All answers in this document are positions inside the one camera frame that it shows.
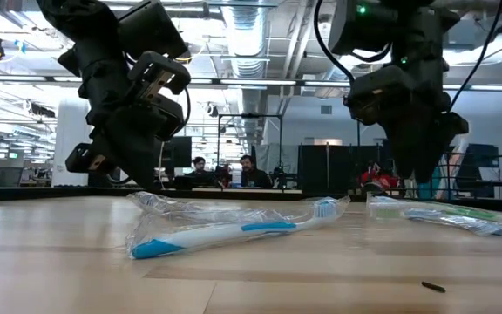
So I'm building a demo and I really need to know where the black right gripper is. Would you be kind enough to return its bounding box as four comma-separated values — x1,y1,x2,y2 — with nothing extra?
383,107,453,185

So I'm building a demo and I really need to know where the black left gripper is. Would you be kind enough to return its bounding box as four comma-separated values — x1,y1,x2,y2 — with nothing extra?
87,93,186,190

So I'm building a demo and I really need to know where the orange toothbrush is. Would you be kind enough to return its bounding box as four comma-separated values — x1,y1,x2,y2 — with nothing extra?
436,137,468,200

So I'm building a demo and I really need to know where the green toothbrush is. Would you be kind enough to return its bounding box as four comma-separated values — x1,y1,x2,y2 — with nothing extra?
366,194,502,229

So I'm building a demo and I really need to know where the black computer monitor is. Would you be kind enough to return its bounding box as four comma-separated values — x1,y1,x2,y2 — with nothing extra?
162,136,193,170

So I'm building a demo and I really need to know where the person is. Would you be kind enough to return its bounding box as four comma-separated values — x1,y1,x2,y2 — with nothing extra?
359,161,403,193
185,156,217,188
238,154,274,189

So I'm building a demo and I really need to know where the red object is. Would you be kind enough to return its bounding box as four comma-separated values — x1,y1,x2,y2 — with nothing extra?
215,164,234,188

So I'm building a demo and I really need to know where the white square pillar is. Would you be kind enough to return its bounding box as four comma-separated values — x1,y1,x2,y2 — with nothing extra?
51,86,94,188

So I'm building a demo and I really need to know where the black partition panel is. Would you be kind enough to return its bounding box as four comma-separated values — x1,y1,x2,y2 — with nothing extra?
297,143,409,197

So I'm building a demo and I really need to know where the long ceiling light bar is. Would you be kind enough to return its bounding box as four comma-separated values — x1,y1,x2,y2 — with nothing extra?
0,74,502,92

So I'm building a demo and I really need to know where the small black stick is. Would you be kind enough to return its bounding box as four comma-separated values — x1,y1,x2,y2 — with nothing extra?
420,280,447,295

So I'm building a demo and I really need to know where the grey box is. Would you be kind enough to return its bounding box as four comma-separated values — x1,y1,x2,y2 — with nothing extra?
0,167,24,188

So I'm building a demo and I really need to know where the grey cloth cover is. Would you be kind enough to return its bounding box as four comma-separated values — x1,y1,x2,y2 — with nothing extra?
253,142,300,175

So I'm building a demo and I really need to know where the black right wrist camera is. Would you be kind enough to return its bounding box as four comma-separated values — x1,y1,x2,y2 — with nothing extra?
441,111,471,137

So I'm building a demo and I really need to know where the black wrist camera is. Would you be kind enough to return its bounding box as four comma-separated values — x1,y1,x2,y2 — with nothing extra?
64,142,106,174
441,111,471,137

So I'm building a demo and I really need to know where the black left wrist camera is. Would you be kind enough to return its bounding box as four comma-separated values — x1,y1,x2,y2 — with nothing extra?
64,142,106,174

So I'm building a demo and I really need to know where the black wire caddy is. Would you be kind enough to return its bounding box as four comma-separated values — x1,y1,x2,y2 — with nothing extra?
393,143,502,200

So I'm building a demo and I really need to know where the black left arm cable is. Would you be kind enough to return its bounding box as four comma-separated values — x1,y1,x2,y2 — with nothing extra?
105,85,192,187

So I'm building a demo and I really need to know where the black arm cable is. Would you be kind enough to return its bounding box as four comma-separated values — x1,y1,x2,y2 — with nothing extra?
105,85,192,187
448,0,502,113

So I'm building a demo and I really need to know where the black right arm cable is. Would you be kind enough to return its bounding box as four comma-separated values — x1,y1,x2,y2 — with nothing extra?
448,0,502,113

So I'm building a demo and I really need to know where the black frame stand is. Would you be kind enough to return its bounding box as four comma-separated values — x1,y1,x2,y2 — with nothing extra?
216,113,283,189

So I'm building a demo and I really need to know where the silver ribbed duct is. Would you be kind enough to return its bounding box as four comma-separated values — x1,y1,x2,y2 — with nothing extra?
223,0,270,147

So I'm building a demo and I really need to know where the black right camera cable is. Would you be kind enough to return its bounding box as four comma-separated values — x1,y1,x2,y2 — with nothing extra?
313,0,356,85

